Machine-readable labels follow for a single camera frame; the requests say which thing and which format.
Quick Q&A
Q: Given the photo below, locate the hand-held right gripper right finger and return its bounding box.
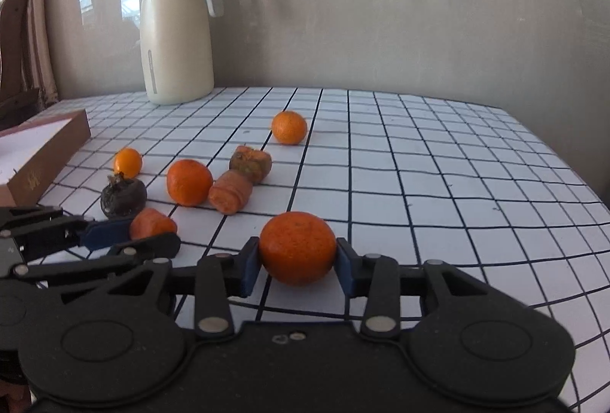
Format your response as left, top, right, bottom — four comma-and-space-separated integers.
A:
335, 238, 525, 340

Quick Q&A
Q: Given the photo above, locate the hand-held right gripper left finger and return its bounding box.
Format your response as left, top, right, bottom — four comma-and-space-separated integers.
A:
62, 236, 261, 338

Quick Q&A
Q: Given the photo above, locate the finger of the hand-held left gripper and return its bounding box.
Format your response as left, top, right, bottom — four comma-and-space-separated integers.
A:
13, 233, 183, 286
0, 206, 140, 262

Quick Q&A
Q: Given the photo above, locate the dark shrivelled fruit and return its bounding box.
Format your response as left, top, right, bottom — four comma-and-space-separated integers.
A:
100, 172, 148, 219

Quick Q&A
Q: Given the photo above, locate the mandarin orange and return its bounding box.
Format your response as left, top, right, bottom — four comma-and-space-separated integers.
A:
258, 211, 337, 286
271, 111, 308, 146
166, 159, 214, 207

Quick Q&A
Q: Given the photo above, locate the small smooth orange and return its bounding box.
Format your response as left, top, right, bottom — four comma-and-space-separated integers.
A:
113, 148, 143, 178

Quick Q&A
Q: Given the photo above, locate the white shallow tray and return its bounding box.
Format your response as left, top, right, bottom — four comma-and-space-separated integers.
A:
0, 109, 92, 207

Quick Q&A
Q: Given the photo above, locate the brownish carrot piece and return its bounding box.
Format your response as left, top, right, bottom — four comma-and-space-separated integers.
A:
229, 145, 273, 185

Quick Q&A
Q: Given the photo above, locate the white checked tablecloth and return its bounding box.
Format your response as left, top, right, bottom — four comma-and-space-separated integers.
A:
35, 86, 610, 413

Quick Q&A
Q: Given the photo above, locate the cream thermos jug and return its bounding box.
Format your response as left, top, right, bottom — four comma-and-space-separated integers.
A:
140, 0, 225, 106

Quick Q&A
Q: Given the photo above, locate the wooden sofa with tufted cushions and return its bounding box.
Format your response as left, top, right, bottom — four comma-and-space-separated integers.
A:
0, 0, 51, 132

